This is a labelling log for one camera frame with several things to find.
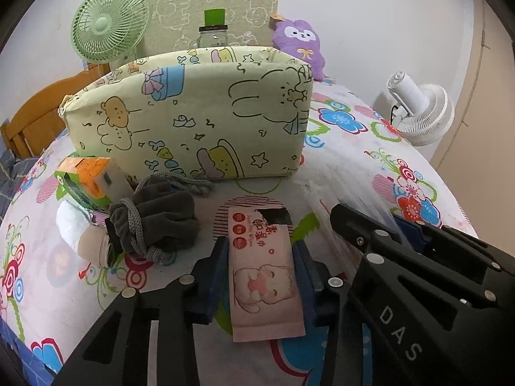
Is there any grey plaid pillow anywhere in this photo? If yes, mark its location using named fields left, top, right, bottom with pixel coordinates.
left=0, top=149, right=27, bottom=210

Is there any grey drawstring pouch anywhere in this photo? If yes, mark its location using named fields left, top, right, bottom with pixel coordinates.
left=107, top=173, right=216, bottom=266

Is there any glass jar with green lid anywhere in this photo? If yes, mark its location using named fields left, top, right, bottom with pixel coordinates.
left=196, top=8, right=230, bottom=49

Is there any orange green juice carton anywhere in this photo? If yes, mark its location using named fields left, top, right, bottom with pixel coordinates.
left=54, top=156, right=133, bottom=210

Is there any green printed foam mat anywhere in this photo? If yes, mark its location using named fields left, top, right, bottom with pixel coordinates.
left=139, top=0, right=280, bottom=55

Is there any white tissue pack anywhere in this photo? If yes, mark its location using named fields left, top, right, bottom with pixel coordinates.
left=55, top=201, right=95, bottom=252

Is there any green desk fan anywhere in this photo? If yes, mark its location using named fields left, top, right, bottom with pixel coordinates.
left=71, top=0, right=153, bottom=65

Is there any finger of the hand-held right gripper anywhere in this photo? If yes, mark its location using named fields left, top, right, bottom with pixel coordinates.
left=392, top=215, right=503, bottom=270
left=330, top=204, right=500, bottom=302

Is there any wooden bed headboard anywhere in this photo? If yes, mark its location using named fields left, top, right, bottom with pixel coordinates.
left=0, top=66, right=101, bottom=157

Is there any purple plush rabbit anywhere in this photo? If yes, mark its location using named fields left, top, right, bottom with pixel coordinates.
left=270, top=14, right=326, bottom=81

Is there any yellow printed storage box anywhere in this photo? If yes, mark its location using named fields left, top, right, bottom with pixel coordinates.
left=58, top=45, right=314, bottom=181

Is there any beige roll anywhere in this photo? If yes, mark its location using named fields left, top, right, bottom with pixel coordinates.
left=76, top=227, right=117, bottom=268

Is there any pink wet wipes pack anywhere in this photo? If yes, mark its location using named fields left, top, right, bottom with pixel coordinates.
left=227, top=205, right=306, bottom=342

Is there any beige door frame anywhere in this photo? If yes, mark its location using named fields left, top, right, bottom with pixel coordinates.
left=432, top=0, right=515, bottom=258

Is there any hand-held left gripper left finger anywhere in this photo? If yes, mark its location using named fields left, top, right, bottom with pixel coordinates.
left=52, top=236, right=230, bottom=386

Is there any white standing fan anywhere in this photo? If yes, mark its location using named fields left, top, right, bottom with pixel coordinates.
left=386, top=71, right=455, bottom=147

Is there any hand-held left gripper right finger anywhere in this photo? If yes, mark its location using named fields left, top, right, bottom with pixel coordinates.
left=292, top=241, right=375, bottom=386

